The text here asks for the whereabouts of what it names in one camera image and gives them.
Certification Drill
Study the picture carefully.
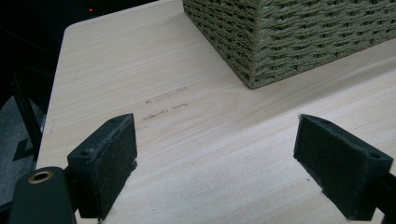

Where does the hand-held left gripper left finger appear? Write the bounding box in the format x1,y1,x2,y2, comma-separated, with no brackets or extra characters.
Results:
66,113,138,221

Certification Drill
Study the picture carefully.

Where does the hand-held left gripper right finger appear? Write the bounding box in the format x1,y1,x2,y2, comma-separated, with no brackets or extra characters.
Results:
292,113,394,222

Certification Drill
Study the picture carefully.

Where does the black metal stand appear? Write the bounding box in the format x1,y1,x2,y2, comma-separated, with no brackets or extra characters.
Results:
11,73,44,162

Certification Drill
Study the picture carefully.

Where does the green woven basket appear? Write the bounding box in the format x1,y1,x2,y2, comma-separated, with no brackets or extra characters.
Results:
181,0,396,91

